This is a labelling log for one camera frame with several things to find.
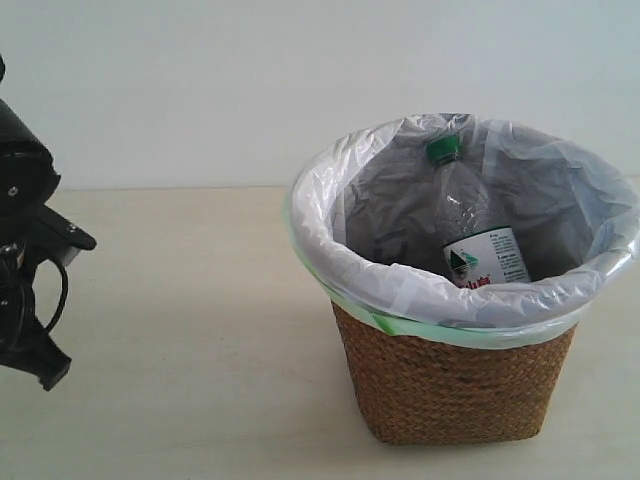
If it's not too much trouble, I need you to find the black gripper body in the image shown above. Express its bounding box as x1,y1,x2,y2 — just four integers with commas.
1,243,71,391

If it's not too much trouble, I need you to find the green-capped clear water bottle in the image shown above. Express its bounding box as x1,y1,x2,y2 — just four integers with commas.
426,135,530,290

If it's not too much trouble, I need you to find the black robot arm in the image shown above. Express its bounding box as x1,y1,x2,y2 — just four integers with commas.
1,102,71,391

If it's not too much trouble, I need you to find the translucent white bin liner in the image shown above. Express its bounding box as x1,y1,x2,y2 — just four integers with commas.
285,113,639,350

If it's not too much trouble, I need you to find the woven wicker waste basket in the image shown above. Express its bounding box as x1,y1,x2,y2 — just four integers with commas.
332,304,575,446

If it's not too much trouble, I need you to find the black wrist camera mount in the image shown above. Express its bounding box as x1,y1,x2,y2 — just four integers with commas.
32,206,97,267

